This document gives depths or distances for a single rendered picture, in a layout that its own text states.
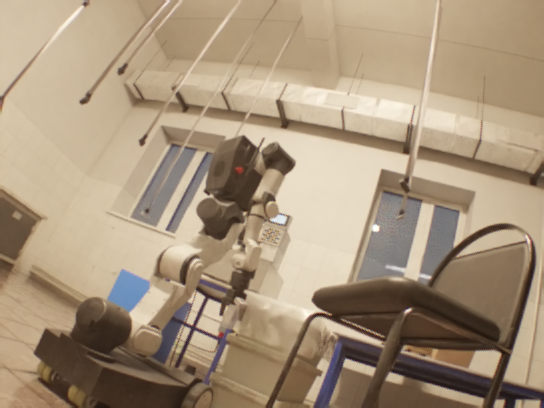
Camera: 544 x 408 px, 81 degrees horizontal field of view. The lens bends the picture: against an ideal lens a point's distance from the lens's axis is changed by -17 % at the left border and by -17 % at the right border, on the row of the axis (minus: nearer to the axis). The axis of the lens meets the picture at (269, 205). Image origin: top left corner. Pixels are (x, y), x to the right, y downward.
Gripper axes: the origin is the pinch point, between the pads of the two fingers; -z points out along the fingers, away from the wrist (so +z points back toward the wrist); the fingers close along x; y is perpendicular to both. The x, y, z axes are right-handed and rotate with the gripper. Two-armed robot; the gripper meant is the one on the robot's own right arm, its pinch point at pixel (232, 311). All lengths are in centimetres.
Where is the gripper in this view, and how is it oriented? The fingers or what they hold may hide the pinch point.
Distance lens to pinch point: 167.6
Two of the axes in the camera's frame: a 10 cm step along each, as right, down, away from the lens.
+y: -6.8, 0.5, 7.3
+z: 2.4, -9.3, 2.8
